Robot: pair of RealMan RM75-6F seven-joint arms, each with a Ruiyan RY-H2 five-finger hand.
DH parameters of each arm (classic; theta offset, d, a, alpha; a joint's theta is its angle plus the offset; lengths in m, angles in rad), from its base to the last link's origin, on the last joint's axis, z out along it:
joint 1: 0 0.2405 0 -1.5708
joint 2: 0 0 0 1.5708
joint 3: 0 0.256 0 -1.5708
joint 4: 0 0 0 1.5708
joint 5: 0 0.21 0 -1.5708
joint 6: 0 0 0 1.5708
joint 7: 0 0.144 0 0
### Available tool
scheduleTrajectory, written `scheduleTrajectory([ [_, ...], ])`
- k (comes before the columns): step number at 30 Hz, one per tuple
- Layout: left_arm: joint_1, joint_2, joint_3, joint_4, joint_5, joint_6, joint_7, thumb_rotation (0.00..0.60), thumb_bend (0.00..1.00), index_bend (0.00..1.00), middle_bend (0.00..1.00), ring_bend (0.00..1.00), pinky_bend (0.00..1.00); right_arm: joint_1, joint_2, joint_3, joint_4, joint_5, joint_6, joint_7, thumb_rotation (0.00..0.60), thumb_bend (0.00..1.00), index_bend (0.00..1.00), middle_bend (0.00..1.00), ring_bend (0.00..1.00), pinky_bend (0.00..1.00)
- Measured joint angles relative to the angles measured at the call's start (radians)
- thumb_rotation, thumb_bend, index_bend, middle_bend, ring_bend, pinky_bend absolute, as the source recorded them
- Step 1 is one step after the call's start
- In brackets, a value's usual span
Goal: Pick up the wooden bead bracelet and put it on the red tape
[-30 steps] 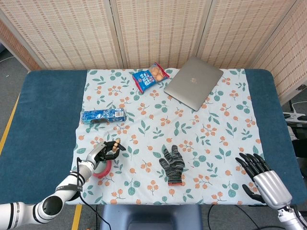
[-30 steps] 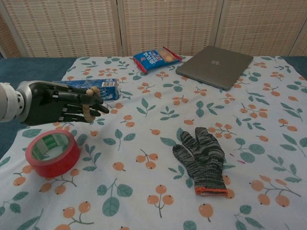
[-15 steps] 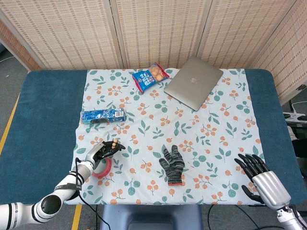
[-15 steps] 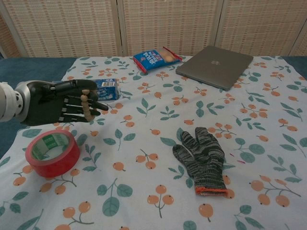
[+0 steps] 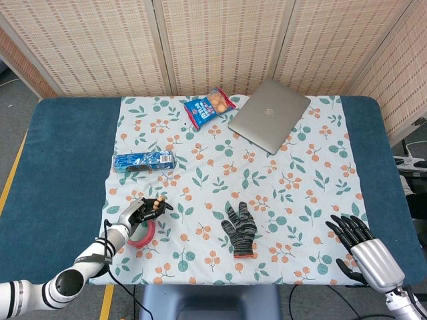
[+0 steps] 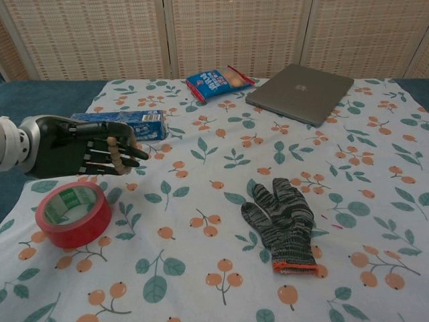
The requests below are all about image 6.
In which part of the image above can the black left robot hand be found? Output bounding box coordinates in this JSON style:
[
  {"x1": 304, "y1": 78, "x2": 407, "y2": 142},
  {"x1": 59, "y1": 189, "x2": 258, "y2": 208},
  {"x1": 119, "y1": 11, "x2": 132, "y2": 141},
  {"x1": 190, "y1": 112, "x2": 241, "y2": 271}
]
[{"x1": 23, "y1": 115, "x2": 149, "y2": 180}]

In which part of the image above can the wooden bead bracelet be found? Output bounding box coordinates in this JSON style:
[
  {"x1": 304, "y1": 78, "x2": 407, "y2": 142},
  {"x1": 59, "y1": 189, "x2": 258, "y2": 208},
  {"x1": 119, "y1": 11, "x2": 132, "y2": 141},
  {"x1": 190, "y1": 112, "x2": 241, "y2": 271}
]
[{"x1": 105, "y1": 135, "x2": 138, "y2": 177}]

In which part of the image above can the red tape roll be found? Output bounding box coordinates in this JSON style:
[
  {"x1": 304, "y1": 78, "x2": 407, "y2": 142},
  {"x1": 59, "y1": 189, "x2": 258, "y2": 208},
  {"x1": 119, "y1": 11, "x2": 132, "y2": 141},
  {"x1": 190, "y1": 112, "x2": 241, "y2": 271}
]
[{"x1": 35, "y1": 182, "x2": 113, "y2": 250}]

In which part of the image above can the blue sandwich cookie package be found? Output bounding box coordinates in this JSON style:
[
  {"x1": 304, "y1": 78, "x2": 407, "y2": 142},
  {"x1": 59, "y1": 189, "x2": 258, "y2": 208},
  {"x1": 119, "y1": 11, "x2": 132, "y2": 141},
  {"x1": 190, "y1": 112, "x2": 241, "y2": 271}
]
[{"x1": 70, "y1": 109, "x2": 168, "y2": 143}]

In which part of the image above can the blue red snack bag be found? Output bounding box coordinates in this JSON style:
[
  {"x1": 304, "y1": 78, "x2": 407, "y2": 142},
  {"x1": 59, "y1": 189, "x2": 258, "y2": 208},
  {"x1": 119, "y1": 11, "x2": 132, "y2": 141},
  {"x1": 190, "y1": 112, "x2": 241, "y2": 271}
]
[{"x1": 185, "y1": 64, "x2": 256, "y2": 104}]

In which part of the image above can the floral fruit print tablecloth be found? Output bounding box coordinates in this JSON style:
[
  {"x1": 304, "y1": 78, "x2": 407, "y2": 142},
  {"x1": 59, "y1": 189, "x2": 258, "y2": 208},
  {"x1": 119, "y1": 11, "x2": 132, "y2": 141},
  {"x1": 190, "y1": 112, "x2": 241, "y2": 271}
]
[{"x1": 0, "y1": 77, "x2": 429, "y2": 322}]

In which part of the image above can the woven folding screen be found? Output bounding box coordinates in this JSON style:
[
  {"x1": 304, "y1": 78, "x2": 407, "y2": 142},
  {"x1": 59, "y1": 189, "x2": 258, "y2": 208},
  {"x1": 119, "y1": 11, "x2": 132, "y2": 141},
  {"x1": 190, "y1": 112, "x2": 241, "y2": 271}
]
[{"x1": 0, "y1": 0, "x2": 429, "y2": 83}]

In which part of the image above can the grey knit work glove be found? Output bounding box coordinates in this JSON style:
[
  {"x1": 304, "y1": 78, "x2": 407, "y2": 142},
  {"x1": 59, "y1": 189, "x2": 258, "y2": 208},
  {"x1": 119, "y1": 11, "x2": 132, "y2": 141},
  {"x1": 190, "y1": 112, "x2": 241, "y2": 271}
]
[{"x1": 241, "y1": 177, "x2": 319, "y2": 276}]

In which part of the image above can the grey closed laptop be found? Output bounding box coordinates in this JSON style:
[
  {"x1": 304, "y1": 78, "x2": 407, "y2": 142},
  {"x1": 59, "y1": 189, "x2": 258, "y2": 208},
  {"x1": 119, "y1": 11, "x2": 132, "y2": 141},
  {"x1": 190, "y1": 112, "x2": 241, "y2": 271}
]
[{"x1": 245, "y1": 63, "x2": 355, "y2": 128}]

